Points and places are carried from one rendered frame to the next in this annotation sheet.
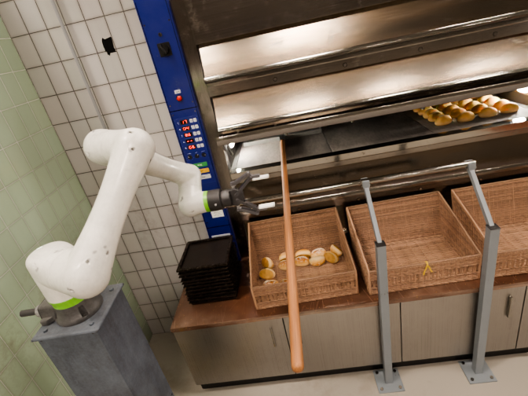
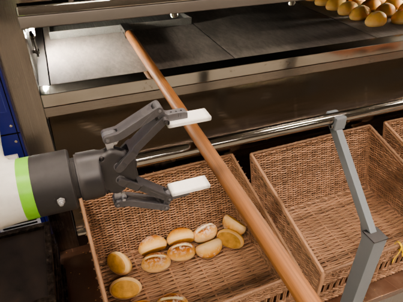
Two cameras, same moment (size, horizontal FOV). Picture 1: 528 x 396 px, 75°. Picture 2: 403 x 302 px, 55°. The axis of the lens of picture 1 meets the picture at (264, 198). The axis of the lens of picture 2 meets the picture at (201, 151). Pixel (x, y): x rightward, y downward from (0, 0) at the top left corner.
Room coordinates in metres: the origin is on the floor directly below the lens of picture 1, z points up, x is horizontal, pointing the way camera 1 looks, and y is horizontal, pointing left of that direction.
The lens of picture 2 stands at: (0.86, 0.22, 1.66)
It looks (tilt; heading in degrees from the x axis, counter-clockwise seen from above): 35 degrees down; 332
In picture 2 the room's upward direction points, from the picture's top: straight up
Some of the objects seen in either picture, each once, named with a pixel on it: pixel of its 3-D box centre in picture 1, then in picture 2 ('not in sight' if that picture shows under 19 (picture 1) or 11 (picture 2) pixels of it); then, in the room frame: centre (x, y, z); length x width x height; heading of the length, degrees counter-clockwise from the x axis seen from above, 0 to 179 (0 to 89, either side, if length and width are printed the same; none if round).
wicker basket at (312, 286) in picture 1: (298, 254); (185, 246); (1.62, -0.12, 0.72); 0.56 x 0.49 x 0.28; 85
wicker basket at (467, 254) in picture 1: (406, 239); (345, 202); (1.54, -0.72, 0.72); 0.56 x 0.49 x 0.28; 84
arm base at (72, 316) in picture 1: (60, 305); not in sight; (0.94, 0.73, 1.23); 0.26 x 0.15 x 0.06; 84
